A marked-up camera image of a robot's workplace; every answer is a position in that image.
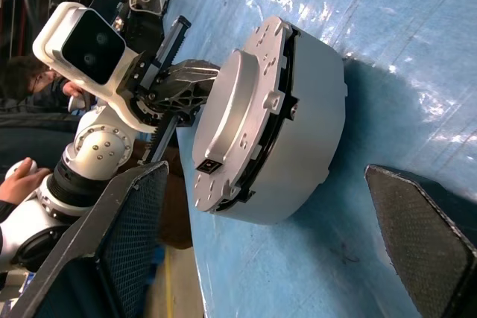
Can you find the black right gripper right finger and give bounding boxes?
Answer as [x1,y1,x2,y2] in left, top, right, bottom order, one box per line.
[364,163,477,318]

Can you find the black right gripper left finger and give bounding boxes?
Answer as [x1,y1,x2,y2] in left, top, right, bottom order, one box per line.
[6,159,170,318]

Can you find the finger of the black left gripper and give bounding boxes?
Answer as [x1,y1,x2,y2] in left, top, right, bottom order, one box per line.
[156,59,221,116]

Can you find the grey motor rotor disc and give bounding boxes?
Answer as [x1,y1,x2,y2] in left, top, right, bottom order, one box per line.
[192,15,299,214]

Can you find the silver handle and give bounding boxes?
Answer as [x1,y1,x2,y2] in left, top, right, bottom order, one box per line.
[68,95,96,113]

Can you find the white round controller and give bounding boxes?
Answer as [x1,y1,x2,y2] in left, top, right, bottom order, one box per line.
[4,159,39,182]

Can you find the silver motor housing copper windings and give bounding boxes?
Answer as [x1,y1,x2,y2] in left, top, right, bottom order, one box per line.
[214,25,348,226]

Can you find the person's bare hand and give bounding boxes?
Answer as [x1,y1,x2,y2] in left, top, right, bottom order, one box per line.
[0,157,51,205]
[61,80,86,99]

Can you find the person in dark jacket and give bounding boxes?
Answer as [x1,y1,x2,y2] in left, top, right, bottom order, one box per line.
[0,55,98,170]

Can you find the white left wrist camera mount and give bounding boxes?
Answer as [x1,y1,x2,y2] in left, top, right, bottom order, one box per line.
[32,1,165,133]

